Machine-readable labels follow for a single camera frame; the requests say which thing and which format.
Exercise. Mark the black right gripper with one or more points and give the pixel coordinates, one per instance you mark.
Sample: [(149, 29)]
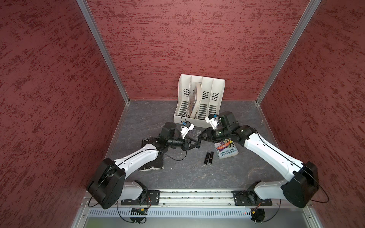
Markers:
[(209, 134)]

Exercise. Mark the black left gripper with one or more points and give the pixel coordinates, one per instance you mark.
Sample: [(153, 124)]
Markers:
[(187, 144)]

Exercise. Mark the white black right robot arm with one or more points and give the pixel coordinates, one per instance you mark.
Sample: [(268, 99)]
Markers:
[(300, 180)]

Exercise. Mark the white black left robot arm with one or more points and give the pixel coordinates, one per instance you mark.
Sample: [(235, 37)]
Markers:
[(108, 184)]

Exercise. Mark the clear acrylic lipstick organizer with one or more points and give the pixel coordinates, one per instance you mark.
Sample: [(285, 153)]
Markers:
[(192, 134)]

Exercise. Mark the book standing in file organizer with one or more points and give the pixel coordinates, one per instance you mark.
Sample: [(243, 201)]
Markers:
[(195, 99)]

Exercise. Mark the white perforated file organizer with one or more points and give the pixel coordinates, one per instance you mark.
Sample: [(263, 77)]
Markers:
[(212, 95)]

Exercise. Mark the blue storey treehouse book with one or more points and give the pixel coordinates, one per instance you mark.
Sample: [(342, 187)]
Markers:
[(226, 148)]

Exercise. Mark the black Moon and Sixpence book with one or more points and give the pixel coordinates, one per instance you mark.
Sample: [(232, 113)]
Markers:
[(156, 164)]

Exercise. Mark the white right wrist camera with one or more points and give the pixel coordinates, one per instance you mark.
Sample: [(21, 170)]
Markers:
[(214, 121)]

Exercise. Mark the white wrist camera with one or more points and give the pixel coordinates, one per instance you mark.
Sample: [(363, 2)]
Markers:
[(186, 128), (214, 121)]

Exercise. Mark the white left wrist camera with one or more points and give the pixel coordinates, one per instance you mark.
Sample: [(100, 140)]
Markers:
[(186, 128)]

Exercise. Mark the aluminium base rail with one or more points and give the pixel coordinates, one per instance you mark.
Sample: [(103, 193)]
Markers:
[(168, 197)]

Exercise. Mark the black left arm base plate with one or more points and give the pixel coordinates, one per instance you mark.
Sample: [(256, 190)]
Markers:
[(147, 198)]

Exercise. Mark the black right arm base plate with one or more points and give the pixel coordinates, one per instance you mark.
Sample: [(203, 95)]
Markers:
[(249, 198)]

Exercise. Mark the white ventilated cable duct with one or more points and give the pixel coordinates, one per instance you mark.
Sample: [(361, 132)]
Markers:
[(172, 213)]

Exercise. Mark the aluminium corner post right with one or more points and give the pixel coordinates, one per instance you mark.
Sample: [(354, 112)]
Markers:
[(299, 29)]

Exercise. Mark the aluminium corner post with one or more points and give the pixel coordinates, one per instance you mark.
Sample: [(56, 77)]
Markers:
[(86, 11), (299, 29)]

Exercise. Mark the aluminium corner post left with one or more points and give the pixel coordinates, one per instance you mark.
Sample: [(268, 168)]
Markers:
[(86, 11)]

